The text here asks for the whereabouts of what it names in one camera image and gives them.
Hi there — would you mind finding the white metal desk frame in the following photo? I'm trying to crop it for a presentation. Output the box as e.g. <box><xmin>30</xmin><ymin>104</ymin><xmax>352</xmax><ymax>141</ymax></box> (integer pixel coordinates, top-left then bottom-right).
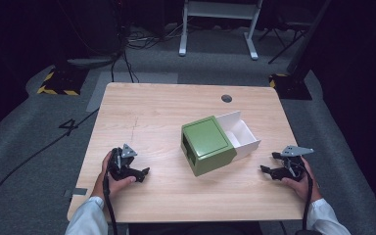
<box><xmin>178</xmin><ymin>0</ymin><xmax>264</xmax><ymax>62</ymax></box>

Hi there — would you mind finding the green drawer cabinet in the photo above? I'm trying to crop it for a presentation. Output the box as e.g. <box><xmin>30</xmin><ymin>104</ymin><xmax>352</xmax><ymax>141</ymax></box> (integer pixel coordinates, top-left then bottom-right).
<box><xmin>179</xmin><ymin>115</ymin><xmax>239</xmax><ymax>177</ymax></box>

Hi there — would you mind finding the person's right hand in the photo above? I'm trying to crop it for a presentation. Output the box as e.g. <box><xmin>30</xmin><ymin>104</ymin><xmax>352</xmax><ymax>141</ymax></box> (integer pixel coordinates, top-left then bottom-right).
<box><xmin>280</xmin><ymin>156</ymin><xmax>323</xmax><ymax>204</ymax></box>

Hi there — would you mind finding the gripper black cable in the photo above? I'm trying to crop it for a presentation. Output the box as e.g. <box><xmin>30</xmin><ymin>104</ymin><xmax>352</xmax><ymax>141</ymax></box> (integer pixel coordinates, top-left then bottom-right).
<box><xmin>102</xmin><ymin>170</ymin><xmax>119</xmax><ymax>235</ymax></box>
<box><xmin>301</xmin><ymin>164</ymin><xmax>315</xmax><ymax>233</ymax></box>

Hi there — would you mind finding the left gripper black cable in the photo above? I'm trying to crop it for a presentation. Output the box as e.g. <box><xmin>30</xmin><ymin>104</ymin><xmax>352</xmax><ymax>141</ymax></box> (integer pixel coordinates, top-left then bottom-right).
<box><xmin>102</xmin><ymin>170</ymin><xmax>119</xmax><ymax>235</ymax></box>

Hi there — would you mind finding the white drawer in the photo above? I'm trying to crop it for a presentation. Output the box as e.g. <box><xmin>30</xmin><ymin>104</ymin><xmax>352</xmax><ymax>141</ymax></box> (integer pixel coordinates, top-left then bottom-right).
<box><xmin>214</xmin><ymin>110</ymin><xmax>261</xmax><ymax>162</ymax></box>

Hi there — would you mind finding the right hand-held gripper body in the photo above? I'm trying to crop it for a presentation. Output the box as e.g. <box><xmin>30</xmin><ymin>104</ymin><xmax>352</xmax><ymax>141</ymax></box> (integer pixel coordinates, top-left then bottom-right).
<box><xmin>279</xmin><ymin>145</ymin><xmax>315</xmax><ymax>181</ymax></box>

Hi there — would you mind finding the grey tape strip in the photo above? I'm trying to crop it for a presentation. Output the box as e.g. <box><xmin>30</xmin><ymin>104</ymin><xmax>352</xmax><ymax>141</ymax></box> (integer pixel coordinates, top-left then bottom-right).
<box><xmin>71</xmin><ymin>187</ymin><xmax>89</xmax><ymax>197</ymax></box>

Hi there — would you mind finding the person's left hand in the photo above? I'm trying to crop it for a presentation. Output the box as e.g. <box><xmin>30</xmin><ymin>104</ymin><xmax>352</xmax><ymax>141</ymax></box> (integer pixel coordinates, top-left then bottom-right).
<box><xmin>92</xmin><ymin>150</ymin><xmax>138</xmax><ymax>199</ymax></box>

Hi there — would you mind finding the long black floor cable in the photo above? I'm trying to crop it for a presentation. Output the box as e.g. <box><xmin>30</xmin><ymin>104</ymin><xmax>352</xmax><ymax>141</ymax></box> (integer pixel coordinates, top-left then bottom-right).
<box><xmin>0</xmin><ymin>108</ymin><xmax>100</xmax><ymax>223</ymax></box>

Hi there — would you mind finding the dark slanted pole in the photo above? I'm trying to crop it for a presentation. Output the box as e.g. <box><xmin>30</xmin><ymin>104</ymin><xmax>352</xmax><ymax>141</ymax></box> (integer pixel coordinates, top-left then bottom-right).
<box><xmin>286</xmin><ymin>0</ymin><xmax>333</xmax><ymax>76</ymax></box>

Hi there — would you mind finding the black folding stand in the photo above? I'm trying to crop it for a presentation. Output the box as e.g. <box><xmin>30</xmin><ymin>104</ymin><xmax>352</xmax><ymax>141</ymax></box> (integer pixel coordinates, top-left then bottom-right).
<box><xmin>258</xmin><ymin>11</ymin><xmax>311</xmax><ymax>66</ymax></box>

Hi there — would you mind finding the yellow black striped base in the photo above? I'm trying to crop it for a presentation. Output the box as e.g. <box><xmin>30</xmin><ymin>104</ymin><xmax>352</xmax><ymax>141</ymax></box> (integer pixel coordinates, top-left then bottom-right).
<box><xmin>268</xmin><ymin>72</ymin><xmax>313</xmax><ymax>101</ymax></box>
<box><xmin>35</xmin><ymin>64</ymin><xmax>90</xmax><ymax>97</ymax></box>

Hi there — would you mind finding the bundle of floor cables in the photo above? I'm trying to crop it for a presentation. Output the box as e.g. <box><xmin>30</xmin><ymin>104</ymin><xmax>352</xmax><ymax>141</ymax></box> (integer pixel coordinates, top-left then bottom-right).
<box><xmin>110</xmin><ymin>19</ymin><xmax>184</xmax><ymax>83</ymax></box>

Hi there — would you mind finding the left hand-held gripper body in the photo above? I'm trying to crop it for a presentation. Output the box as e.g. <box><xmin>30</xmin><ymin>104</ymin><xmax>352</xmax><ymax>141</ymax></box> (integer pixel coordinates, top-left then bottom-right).
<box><xmin>107</xmin><ymin>143</ymin><xmax>138</xmax><ymax>181</ymax></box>

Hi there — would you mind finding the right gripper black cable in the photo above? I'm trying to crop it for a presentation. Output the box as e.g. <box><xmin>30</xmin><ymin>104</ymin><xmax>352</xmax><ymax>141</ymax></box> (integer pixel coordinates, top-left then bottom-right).
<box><xmin>301</xmin><ymin>164</ymin><xmax>315</xmax><ymax>233</ymax></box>

